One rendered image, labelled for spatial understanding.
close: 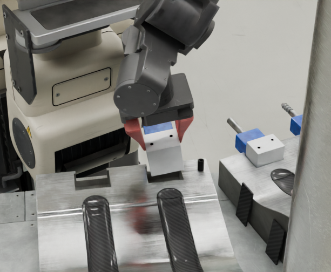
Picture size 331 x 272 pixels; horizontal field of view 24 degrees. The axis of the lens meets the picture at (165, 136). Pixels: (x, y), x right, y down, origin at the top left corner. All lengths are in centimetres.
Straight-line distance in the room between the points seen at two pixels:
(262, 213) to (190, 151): 149
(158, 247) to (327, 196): 88
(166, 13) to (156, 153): 25
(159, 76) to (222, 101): 196
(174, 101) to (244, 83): 195
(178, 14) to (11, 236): 47
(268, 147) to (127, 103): 35
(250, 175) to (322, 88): 105
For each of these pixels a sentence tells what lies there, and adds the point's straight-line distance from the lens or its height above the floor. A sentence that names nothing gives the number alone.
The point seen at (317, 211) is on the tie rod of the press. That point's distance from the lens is 21.
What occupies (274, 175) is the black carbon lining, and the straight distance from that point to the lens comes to 125.
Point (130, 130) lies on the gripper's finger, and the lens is 108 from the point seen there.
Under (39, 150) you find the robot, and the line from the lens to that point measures 146.
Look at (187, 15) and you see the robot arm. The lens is 97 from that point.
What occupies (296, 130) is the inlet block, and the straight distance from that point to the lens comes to 135.
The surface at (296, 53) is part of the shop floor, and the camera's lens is 323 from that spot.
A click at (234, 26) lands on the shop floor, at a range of 339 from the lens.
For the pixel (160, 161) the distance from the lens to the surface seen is 114.
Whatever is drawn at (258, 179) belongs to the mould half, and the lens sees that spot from 123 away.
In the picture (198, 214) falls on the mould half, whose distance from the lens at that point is 112.
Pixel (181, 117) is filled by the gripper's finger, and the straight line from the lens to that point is 108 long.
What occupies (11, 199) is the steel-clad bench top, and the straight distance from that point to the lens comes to 130.
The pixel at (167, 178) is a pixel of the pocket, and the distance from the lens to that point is 121.
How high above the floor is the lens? 165
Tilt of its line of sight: 37 degrees down
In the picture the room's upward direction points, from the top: straight up
